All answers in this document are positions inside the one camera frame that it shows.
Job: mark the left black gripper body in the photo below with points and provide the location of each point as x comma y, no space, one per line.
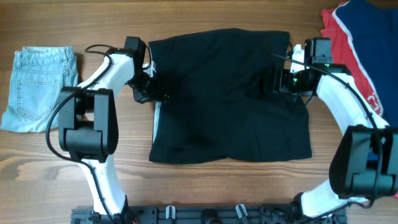
152,93

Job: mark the red and navy shirt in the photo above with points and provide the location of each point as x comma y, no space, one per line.
364,38

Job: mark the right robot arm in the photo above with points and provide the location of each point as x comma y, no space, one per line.
364,167

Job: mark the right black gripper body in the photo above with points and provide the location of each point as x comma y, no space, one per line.
267,82

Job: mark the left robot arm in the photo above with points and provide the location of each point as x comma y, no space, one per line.
88,126

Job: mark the folded light blue denim shorts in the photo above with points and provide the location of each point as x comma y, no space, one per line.
38,75

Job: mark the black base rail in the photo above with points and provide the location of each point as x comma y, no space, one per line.
261,214

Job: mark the black shorts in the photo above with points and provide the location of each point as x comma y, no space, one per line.
209,116

